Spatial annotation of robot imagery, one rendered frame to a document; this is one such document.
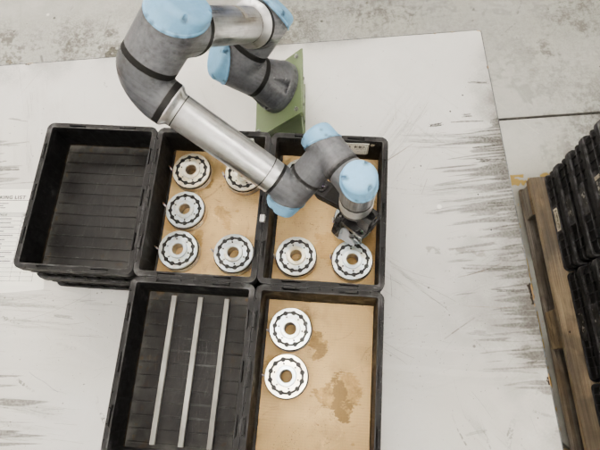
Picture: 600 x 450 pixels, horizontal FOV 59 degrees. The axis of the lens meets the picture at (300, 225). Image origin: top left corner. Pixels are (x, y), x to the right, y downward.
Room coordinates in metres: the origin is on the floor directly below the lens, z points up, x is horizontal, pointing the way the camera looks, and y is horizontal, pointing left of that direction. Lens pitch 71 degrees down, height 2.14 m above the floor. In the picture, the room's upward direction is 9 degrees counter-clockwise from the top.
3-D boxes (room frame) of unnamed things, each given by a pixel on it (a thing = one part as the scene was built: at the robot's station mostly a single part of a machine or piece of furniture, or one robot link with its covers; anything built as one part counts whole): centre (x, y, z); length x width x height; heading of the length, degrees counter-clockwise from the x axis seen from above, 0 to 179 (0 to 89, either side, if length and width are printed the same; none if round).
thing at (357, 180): (0.40, -0.13, 1.15); 0.09 x 0.08 x 0.11; 27
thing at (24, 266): (0.58, 0.52, 0.92); 0.40 x 0.30 x 0.02; 168
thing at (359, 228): (0.39, -0.13, 0.99); 0.09 x 0.08 x 0.12; 41
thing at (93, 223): (0.58, 0.52, 0.87); 0.40 x 0.30 x 0.11; 168
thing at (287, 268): (0.36, 0.02, 0.86); 0.10 x 0.10 x 0.01
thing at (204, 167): (0.64, 0.27, 0.86); 0.10 x 0.10 x 0.01
